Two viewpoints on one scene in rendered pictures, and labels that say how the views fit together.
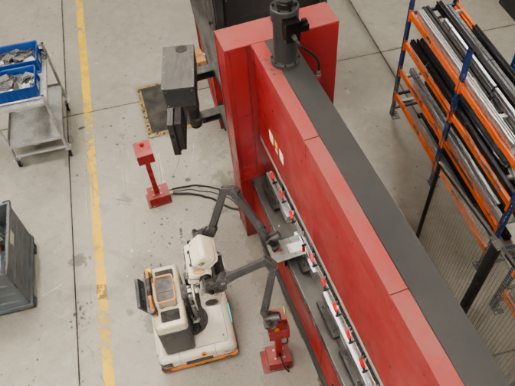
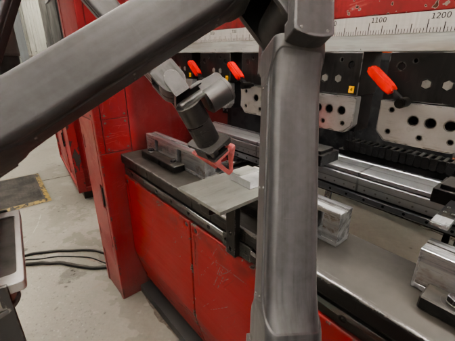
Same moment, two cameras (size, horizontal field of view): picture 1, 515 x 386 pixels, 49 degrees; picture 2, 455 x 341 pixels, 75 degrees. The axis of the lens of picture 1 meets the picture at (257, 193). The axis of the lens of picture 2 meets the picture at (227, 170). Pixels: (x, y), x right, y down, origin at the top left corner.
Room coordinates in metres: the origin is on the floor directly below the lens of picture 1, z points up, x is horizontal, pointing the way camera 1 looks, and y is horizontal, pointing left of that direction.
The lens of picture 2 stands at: (1.61, 0.16, 1.34)
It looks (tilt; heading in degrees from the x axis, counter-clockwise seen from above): 22 degrees down; 335
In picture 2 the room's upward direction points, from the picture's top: straight up
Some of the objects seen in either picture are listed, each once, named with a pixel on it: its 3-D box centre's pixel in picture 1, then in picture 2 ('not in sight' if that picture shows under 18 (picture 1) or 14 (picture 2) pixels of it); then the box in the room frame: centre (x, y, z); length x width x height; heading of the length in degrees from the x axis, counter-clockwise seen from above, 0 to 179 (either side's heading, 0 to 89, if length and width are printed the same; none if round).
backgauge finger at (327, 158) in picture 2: not in sight; (302, 156); (2.36, -0.48, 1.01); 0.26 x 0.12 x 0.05; 105
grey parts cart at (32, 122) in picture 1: (31, 106); not in sight; (4.74, 2.42, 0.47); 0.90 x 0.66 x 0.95; 9
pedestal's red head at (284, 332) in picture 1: (277, 322); not in sight; (1.79, -0.05, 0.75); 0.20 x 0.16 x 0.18; 8
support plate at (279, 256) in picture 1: (286, 249); (236, 186); (2.27, -0.18, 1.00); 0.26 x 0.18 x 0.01; 105
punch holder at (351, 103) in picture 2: (313, 243); (334, 90); (2.14, -0.37, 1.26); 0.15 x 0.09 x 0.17; 15
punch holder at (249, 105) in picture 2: (303, 221); (269, 84); (2.33, -0.32, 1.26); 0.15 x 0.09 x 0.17; 15
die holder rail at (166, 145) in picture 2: (279, 196); (178, 153); (2.84, -0.18, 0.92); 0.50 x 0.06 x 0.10; 15
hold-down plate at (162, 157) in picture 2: (270, 196); (162, 160); (2.87, -0.11, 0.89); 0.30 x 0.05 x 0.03; 15
